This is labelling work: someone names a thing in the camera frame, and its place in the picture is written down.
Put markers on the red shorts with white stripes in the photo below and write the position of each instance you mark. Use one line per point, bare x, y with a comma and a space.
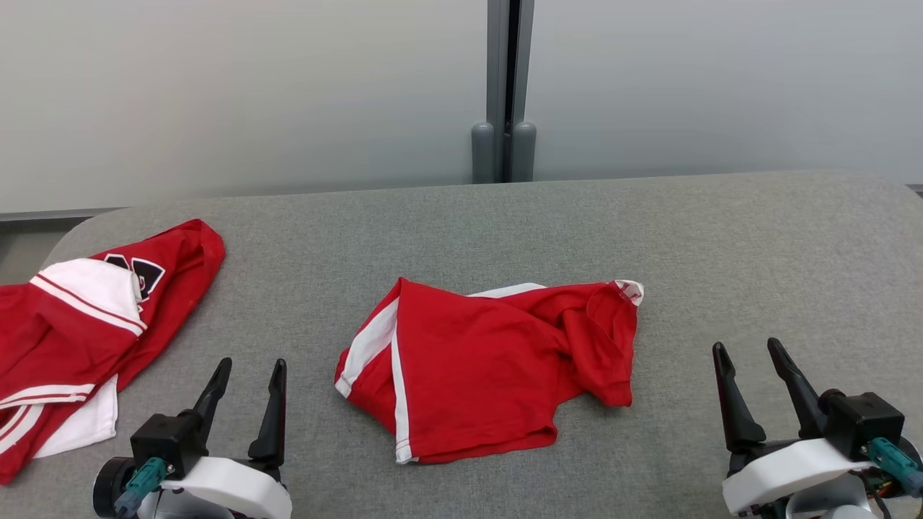
476, 367

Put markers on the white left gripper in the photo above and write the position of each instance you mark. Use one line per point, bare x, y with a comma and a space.
231, 486

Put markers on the red and white basketball jersey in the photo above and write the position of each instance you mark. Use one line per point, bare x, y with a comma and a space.
65, 339

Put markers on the teal camera connector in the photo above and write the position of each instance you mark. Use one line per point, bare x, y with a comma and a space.
144, 479
894, 461

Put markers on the teal left camera connector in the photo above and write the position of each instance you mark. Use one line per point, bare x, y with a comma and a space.
144, 479

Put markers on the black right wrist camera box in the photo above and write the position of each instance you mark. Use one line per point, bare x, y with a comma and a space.
862, 425

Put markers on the teal right camera connector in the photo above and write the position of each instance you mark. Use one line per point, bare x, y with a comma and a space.
894, 461

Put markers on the grey partition post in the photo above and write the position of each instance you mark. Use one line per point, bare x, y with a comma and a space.
497, 86

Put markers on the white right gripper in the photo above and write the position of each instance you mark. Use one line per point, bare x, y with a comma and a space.
786, 468

